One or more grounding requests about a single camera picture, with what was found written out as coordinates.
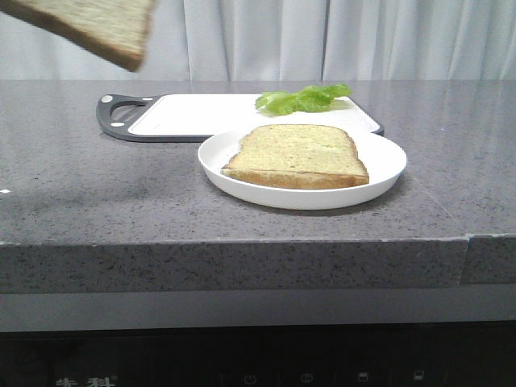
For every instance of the green lettuce leaf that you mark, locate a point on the green lettuce leaf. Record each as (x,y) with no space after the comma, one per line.
(311,99)

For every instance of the bread slice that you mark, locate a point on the bread slice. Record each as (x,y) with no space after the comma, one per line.
(117,31)
(298,156)

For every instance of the white cutting board grey rim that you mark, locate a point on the white cutting board grey rim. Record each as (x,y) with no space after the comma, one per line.
(193,118)

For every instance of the white round plate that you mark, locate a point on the white round plate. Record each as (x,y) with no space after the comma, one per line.
(384,160)

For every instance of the grey curtain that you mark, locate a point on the grey curtain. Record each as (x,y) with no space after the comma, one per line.
(288,41)

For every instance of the black oven front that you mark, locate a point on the black oven front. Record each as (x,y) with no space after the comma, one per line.
(428,354)

